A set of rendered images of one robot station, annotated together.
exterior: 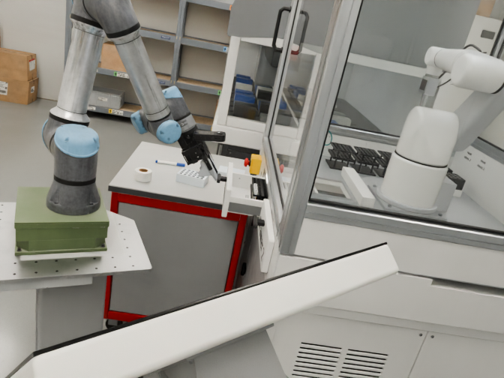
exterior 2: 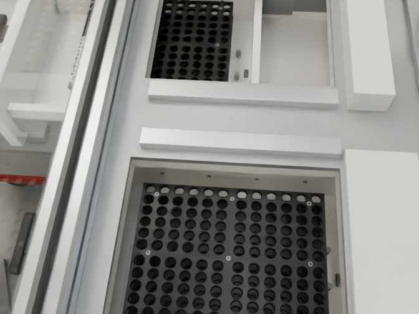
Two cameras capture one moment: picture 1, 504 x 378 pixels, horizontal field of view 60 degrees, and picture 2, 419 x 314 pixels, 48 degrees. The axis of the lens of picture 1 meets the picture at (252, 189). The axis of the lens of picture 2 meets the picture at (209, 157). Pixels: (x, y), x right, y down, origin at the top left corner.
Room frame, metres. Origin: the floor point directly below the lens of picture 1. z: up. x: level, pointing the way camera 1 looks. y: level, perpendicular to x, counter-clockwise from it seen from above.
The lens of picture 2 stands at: (1.08, -0.29, 1.43)
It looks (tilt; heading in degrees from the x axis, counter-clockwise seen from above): 62 degrees down; 14
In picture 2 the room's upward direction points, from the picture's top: 4 degrees counter-clockwise
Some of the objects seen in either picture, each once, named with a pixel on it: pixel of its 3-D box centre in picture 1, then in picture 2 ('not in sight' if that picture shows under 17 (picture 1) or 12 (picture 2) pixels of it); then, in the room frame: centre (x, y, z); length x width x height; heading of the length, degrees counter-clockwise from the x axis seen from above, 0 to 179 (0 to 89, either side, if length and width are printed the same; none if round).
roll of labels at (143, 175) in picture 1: (142, 174); not in sight; (1.69, 0.46, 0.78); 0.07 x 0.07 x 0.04
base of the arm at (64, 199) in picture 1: (74, 189); not in sight; (1.16, 0.52, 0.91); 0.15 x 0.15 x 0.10
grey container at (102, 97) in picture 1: (105, 97); not in sight; (5.16, 1.96, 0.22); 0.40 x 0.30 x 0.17; 99
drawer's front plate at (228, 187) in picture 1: (227, 187); not in sight; (1.51, 0.09, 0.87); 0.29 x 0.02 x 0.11; 6
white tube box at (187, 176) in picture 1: (193, 177); not in sight; (1.78, 0.27, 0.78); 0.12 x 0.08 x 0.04; 84
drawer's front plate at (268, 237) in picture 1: (265, 232); not in sight; (1.21, -0.07, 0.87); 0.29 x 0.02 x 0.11; 6
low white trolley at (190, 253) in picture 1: (179, 241); not in sight; (1.90, 0.30, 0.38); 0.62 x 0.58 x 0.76; 6
